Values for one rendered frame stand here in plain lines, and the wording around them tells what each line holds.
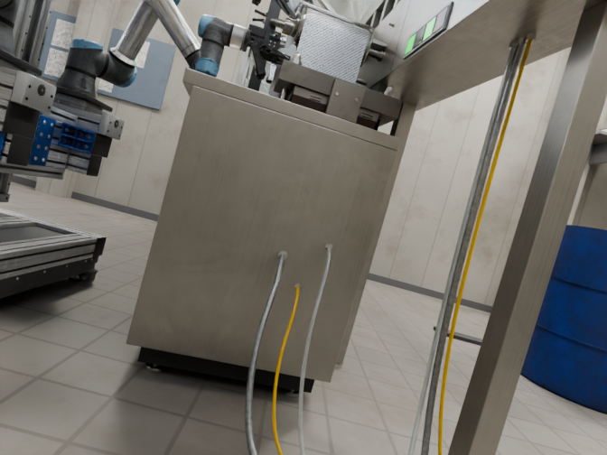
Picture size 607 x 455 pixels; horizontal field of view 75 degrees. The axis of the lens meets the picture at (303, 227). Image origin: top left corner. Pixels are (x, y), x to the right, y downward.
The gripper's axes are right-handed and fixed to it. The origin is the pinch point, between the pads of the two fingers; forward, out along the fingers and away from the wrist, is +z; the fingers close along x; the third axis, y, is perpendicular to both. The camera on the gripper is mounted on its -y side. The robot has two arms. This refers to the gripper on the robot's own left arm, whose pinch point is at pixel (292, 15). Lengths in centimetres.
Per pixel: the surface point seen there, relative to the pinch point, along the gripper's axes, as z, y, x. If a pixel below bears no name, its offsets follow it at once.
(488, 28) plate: 41, 18, -59
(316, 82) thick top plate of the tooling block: 26.4, -13.4, -25.1
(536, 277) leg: 85, -15, -82
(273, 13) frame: -12.2, 3.8, 28.0
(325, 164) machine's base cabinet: 48, -26, -31
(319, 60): 18.6, -1.8, -5.4
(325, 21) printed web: 8.8, 7.7, -5.1
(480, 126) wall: 142, 225, 284
